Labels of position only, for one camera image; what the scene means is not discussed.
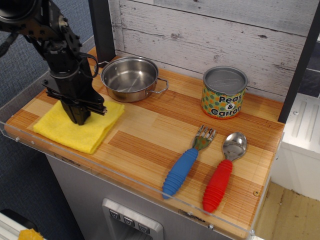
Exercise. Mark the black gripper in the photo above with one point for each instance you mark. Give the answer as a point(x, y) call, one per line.
point(75, 91)

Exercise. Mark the yellow towel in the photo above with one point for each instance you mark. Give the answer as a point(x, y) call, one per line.
point(56, 126)

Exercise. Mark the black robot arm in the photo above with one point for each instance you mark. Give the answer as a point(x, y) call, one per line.
point(44, 26)

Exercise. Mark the stainless steel pot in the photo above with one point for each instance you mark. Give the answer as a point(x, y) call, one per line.
point(130, 79)

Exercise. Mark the grey toy cabinet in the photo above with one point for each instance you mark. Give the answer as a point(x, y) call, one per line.
point(105, 210)

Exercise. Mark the orange object bottom left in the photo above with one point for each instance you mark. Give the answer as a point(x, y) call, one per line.
point(30, 234)

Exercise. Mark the peas and carrots can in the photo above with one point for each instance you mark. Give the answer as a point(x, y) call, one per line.
point(223, 91)

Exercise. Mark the white plastic box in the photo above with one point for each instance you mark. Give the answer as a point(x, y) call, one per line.
point(297, 162)

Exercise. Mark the clear acrylic guard rail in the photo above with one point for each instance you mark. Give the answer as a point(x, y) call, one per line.
point(152, 134)

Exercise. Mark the black left post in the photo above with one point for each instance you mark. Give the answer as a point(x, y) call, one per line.
point(102, 30)

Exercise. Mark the black post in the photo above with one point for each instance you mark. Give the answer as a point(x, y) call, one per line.
point(102, 30)
point(301, 66)

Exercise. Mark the blue handled fork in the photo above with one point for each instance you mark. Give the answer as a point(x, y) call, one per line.
point(178, 173)

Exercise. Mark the red handled spoon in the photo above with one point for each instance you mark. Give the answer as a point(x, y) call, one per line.
point(233, 148)

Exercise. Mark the black right post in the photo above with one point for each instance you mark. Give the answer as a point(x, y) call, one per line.
point(301, 66)

